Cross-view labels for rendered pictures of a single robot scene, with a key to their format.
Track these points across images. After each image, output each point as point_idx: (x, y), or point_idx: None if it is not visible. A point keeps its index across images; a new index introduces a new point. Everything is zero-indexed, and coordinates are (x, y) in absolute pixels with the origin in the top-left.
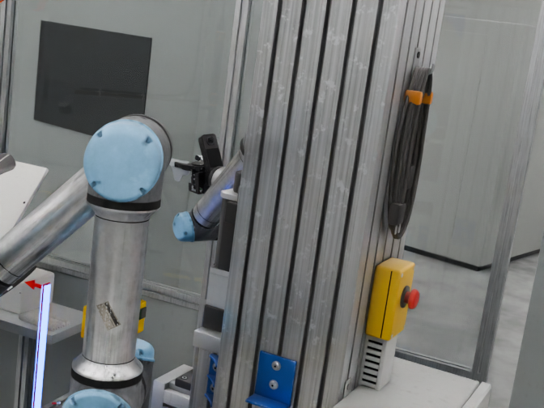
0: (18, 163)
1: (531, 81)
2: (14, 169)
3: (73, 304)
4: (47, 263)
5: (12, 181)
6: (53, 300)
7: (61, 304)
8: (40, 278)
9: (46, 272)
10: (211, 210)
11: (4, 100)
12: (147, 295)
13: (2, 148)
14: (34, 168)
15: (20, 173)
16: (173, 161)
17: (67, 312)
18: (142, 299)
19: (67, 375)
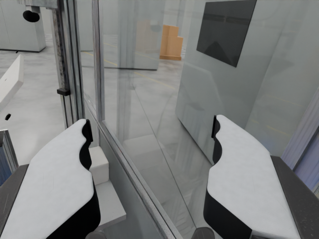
0: (17, 69)
1: None
2: (12, 76)
3: (122, 187)
4: (113, 149)
5: (1, 90)
6: (116, 175)
7: (118, 181)
8: (90, 168)
9: (101, 161)
10: None
11: (94, 13)
12: (158, 231)
13: (96, 55)
14: (15, 78)
15: (9, 82)
16: (37, 153)
17: (106, 200)
18: (155, 228)
19: (121, 224)
